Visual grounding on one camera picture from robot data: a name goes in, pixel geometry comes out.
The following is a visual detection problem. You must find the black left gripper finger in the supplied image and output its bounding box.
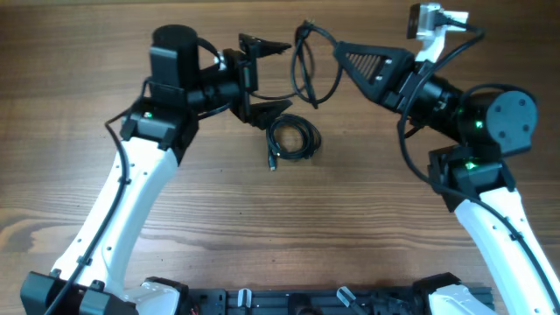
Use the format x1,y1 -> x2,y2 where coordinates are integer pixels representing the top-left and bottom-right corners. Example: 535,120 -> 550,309
245,100 -> 292,130
239,33 -> 292,59

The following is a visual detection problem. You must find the black USB cable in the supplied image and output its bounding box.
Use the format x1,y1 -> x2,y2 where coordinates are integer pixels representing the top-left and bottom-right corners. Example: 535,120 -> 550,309
251,17 -> 345,110
265,112 -> 323,172

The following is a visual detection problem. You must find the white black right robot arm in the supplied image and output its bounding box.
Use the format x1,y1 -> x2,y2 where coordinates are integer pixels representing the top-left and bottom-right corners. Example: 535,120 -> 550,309
333,42 -> 559,314

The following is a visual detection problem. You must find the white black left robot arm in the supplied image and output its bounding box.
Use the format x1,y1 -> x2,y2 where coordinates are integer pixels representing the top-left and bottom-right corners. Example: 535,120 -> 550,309
20,24 -> 288,314

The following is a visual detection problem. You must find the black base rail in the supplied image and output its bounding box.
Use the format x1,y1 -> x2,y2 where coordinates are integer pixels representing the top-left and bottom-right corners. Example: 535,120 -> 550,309
188,286 -> 429,315

